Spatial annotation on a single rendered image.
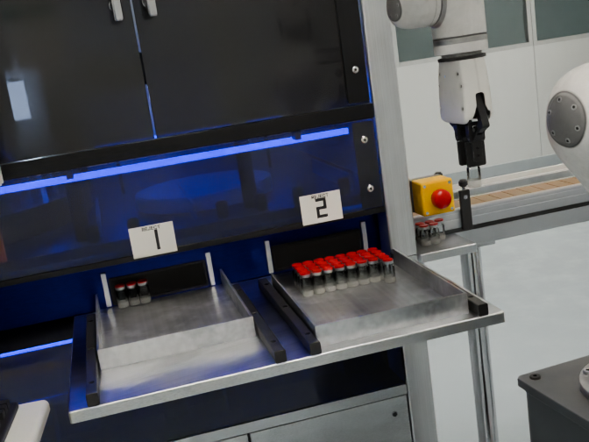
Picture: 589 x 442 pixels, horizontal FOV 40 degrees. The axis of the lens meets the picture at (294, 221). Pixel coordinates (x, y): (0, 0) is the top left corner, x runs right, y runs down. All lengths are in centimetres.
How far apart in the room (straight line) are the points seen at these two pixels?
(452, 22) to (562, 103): 36
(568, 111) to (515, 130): 610
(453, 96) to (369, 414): 78
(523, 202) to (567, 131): 98
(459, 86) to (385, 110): 39
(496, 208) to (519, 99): 518
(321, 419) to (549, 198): 73
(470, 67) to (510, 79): 573
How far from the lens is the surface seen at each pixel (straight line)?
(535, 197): 195
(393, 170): 167
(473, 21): 130
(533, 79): 712
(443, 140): 678
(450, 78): 131
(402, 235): 170
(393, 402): 181
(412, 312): 133
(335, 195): 164
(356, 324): 131
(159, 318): 156
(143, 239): 158
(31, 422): 145
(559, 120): 98
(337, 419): 178
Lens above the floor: 136
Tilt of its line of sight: 13 degrees down
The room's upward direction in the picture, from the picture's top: 8 degrees counter-clockwise
